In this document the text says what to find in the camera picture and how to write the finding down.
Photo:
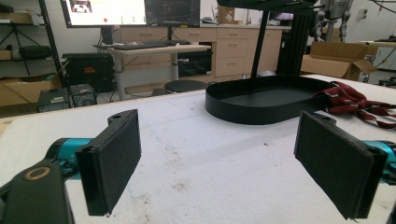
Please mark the large open cardboard box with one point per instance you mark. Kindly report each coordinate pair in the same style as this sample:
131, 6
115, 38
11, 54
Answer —
336, 60

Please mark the monitor with white screen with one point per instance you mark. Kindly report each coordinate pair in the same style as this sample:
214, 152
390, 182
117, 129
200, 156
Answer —
106, 11

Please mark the light wooden drawer cabinet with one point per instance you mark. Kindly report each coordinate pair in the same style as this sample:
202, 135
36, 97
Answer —
232, 49

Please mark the monitor with dark screen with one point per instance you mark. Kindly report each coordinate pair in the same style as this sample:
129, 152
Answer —
172, 12

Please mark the light wooden desk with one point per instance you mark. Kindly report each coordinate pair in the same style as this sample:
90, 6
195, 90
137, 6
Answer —
162, 50

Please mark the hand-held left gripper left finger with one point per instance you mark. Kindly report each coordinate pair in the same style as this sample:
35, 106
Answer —
109, 161

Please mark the black equipment case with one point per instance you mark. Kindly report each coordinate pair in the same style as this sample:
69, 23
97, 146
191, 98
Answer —
88, 70

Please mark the grey electronics box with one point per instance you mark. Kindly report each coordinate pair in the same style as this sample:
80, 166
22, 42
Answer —
53, 99

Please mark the flat cardboard box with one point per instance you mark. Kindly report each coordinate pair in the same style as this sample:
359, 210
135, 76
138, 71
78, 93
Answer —
25, 90

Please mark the black metal shelf rack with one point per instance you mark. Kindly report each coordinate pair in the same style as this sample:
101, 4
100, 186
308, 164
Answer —
51, 40

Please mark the black computer case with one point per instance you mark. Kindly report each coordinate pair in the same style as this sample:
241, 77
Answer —
82, 95

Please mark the black round stool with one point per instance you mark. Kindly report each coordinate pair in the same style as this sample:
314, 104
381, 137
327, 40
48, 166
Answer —
185, 86

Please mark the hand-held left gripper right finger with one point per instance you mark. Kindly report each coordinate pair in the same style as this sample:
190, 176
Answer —
336, 165

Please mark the small cardboard box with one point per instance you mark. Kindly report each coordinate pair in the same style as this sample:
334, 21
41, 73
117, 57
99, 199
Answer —
226, 15

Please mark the dark red striped tie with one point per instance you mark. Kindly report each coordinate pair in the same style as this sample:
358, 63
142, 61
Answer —
348, 101

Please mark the black ribbed metal column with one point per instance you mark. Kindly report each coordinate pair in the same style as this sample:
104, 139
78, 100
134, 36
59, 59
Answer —
295, 43

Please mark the black two-tier tray stand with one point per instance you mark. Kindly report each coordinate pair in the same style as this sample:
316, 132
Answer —
264, 102

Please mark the black keyboard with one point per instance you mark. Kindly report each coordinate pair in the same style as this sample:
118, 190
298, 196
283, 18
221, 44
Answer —
140, 46

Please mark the black bag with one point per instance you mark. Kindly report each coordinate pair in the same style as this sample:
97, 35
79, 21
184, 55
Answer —
35, 52

